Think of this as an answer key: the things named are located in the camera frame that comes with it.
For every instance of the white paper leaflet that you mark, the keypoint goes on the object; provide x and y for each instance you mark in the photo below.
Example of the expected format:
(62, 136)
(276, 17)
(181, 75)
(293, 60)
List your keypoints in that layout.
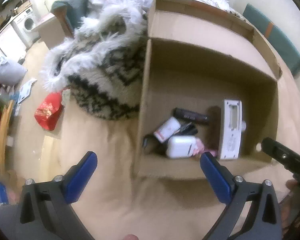
(26, 90)

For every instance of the brown cardboard box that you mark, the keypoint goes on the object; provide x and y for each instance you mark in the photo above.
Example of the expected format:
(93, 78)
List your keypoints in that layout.
(202, 75)

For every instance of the black cosmetic tube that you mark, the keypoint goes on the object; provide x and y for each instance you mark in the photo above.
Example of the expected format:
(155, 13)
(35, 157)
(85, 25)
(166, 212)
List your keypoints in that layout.
(191, 115)

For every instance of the white remote control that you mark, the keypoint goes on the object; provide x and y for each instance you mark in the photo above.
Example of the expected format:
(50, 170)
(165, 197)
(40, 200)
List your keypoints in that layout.
(231, 135)

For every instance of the light pink soft item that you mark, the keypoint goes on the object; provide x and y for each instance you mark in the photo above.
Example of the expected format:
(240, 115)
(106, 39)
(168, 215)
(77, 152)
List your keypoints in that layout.
(200, 147)

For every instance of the blue packet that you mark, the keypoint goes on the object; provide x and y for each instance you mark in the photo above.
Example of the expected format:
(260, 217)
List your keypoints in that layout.
(1, 192)

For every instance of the white plastic bag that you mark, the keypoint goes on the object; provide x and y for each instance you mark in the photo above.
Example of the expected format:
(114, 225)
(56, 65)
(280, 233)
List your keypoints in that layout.
(7, 71)

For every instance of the wooden rack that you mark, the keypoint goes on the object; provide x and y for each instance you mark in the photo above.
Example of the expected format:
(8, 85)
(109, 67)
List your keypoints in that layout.
(3, 130)

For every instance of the person's right hand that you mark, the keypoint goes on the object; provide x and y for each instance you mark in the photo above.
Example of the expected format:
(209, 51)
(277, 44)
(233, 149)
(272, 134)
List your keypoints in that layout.
(292, 185)

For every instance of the white rounded case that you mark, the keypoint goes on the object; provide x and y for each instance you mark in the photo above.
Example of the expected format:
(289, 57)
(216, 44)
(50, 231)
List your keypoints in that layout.
(181, 150)

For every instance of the person's left hand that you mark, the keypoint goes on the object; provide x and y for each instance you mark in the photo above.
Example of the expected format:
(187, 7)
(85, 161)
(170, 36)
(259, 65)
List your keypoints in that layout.
(130, 237)

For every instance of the white kitchen cabinet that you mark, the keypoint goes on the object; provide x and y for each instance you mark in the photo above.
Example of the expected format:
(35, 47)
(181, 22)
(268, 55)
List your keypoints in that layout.
(7, 42)

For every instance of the dark teal armchair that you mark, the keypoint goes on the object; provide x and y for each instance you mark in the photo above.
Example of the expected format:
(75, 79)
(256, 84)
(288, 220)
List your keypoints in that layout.
(70, 5)

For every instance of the small beige table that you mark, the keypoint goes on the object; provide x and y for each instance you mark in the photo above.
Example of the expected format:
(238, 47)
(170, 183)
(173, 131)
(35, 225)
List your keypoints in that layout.
(50, 30)

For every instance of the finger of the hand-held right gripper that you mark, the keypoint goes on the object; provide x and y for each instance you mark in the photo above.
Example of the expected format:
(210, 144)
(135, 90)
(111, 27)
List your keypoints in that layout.
(282, 155)

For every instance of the white bottle pink label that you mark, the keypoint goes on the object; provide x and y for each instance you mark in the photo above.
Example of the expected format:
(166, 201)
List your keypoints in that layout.
(166, 130)

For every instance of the red plastic bag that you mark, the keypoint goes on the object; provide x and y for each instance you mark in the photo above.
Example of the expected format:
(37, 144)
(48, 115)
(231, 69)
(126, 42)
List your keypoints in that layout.
(48, 111)

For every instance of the white washing machine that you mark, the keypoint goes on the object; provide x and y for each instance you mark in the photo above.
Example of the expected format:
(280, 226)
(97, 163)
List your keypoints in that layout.
(27, 25)

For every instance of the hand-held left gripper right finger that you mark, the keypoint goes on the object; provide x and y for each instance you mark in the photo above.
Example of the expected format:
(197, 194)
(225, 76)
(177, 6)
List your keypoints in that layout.
(215, 180)

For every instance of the shaggy patterned blanket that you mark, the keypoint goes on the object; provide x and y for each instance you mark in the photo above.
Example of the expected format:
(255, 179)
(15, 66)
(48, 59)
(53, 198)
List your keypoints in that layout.
(102, 80)

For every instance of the small black object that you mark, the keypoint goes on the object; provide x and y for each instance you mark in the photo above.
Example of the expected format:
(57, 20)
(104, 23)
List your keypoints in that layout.
(188, 129)

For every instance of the person's grey clad leg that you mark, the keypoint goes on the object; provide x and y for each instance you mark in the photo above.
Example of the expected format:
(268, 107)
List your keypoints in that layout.
(2, 225)

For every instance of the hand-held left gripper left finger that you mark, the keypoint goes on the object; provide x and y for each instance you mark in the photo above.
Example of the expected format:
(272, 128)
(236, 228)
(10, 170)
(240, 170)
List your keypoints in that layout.
(80, 177)

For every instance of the teal cushion orange stripe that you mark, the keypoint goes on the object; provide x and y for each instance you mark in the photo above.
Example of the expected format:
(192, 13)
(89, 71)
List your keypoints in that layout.
(277, 37)

